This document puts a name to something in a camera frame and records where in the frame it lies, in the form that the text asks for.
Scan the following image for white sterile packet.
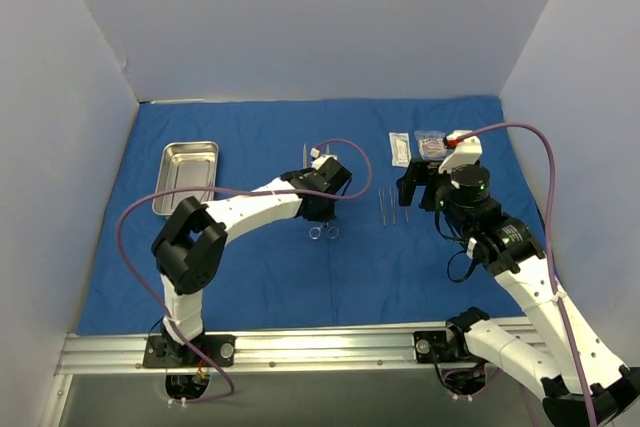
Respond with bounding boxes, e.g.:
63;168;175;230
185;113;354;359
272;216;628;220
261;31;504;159
389;132;412;167

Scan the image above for suture packets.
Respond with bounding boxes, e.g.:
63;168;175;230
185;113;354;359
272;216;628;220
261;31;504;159
414;130;448;161

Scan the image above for blue surgical drape cloth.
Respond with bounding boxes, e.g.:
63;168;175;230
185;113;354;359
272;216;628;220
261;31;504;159
76;96;543;335

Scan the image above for metal surgical instrument tray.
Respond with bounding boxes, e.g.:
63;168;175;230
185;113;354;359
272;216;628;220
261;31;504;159
152;141;219;217

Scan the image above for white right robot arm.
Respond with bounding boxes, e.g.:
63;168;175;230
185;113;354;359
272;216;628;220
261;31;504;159
396;158;639;426

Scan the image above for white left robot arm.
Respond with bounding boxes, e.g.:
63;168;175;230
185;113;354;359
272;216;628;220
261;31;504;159
151;155;352;366

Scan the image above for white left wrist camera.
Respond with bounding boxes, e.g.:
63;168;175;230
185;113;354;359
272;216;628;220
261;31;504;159
310;147;337;170

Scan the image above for thin black cable loop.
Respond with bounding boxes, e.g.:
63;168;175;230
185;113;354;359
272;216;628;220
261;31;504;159
433;206;481;284

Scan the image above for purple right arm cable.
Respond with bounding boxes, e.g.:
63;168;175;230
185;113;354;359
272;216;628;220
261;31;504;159
457;121;599;427

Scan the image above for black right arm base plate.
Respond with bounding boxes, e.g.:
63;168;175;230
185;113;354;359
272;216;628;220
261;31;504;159
412;329;480;364

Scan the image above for aluminium front rail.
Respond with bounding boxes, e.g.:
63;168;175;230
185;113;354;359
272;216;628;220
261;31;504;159
56;322;445;375

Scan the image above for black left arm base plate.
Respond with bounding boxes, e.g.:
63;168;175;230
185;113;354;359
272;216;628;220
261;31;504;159
142;334;236;369

